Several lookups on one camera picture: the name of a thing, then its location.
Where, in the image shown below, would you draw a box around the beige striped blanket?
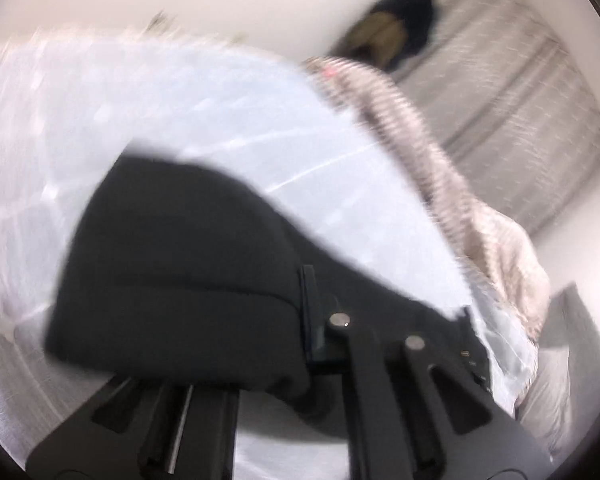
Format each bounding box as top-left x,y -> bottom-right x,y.
302,55 -> 554,347

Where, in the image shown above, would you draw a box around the grey pillow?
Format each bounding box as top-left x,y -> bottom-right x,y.
516,282 -> 600,462

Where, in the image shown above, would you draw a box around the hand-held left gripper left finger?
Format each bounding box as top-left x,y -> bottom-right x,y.
26,374 -> 241,480

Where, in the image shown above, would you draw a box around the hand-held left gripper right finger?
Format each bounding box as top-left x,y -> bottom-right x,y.
299,265 -> 552,480

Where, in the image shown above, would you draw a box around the black and brown cloth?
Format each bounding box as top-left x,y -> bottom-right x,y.
329,0 -> 437,72

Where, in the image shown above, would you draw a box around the black garment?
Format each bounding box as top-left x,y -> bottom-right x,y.
45,152 -> 494,427

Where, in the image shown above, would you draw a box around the white bed sheet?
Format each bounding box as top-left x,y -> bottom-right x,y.
0,30 -> 539,480

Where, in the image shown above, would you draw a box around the grey striped cloth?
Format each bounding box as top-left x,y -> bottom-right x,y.
394,0 -> 600,237

